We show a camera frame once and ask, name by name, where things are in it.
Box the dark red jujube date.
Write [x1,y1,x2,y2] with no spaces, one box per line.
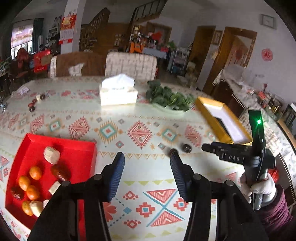
[11,186,24,200]
[51,164,69,181]

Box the orange mandarin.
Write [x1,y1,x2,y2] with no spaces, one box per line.
[26,185,40,201]
[22,200,33,216]
[18,176,30,191]
[29,166,42,180]

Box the dark round fruit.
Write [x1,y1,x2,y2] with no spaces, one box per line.
[182,144,192,153]

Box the maroon sleeved right forearm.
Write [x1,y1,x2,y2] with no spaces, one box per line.
[256,185,296,240]

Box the small dark fruits cluster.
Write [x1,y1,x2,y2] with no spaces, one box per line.
[28,93,47,113]

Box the white gloved right hand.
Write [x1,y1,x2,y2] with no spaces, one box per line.
[240,173,277,205]

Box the red shallow tray box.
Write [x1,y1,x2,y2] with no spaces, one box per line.
[1,133,97,240]

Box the plate of green vegetables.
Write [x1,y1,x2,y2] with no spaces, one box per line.
[145,80,195,113]

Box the white tissue box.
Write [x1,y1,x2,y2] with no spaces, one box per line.
[99,74,138,106]

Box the white patterned chair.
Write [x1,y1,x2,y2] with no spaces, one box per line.
[105,52,157,81]

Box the brown covered chair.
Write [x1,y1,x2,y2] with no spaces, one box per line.
[50,52,106,78]

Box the red gift box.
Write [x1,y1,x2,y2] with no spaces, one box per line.
[33,49,53,74]

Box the wall clock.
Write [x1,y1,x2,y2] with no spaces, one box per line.
[260,14,276,29]

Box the red wall calendar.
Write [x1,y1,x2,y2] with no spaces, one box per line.
[59,15,76,45]

